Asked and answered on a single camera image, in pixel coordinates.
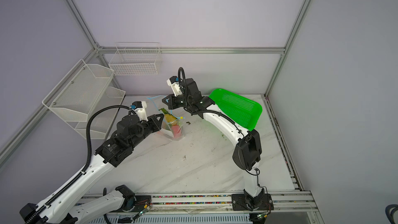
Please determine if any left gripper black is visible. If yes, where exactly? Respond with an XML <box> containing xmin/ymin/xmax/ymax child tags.
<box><xmin>129</xmin><ymin>113</ymin><xmax>164</xmax><ymax>149</ymax></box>

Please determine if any white mesh upper shelf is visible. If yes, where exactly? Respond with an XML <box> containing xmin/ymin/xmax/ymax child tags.
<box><xmin>42</xmin><ymin>60</ymin><xmax>115</xmax><ymax>122</ymax></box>

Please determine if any green plastic basket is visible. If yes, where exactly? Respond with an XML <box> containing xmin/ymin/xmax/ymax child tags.
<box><xmin>209</xmin><ymin>89</ymin><xmax>262</xmax><ymax>131</ymax></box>

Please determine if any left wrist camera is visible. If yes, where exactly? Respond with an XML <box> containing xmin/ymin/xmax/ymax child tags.
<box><xmin>130</xmin><ymin>101</ymin><xmax>148</xmax><ymax>121</ymax></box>

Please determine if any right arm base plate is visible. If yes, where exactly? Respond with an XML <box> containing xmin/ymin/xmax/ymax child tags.
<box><xmin>231</xmin><ymin>193</ymin><xmax>274</xmax><ymax>212</ymax></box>

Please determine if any white mesh lower shelf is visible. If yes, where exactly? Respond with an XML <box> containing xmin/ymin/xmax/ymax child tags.
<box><xmin>74</xmin><ymin>87</ymin><xmax>125</xmax><ymax>140</ymax></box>

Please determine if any black corrugated cable hose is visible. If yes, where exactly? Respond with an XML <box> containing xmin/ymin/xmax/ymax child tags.
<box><xmin>24</xmin><ymin>105</ymin><xmax>133</xmax><ymax>224</ymax></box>

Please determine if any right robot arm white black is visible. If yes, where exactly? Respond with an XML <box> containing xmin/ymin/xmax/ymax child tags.
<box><xmin>162</xmin><ymin>76</ymin><xmax>265</xmax><ymax>210</ymax></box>

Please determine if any white wire wall basket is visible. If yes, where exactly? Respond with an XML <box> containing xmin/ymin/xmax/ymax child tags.
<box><xmin>109</xmin><ymin>42</ymin><xmax>163</xmax><ymax>76</ymax></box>

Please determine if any white mesh shelf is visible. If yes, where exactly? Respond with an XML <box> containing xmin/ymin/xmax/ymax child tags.
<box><xmin>74</xmin><ymin>87</ymin><xmax>125</xmax><ymax>140</ymax></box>
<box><xmin>42</xmin><ymin>60</ymin><xmax>115</xmax><ymax>122</ymax></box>

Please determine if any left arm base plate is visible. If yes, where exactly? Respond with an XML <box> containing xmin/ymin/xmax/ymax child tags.
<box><xmin>112</xmin><ymin>195</ymin><xmax>152</xmax><ymax>213</ymax></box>

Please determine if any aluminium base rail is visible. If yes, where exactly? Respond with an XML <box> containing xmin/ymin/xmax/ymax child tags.
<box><xmin>60</xmin><ymin>190</ymin><xmax>319</xmax><ymax>217</ymax></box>

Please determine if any red pepper toy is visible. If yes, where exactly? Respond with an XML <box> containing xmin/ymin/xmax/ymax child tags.
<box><xmin>171</xmin><ymin>125</ymin><xmax>182</xmax><ymax>139</ymax></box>

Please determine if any clear zip bag blue zipper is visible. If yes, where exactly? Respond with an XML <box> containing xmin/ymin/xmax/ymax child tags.
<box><xmin>146</xmin><ymin>95</ymin><xmax>184</xmax><ymax>141</ymax></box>

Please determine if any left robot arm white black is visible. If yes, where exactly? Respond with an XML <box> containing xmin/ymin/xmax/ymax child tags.
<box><xmin>20</xmin><ymin>114</ymin><xmax>164</xmax><ymax>224</ymax></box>

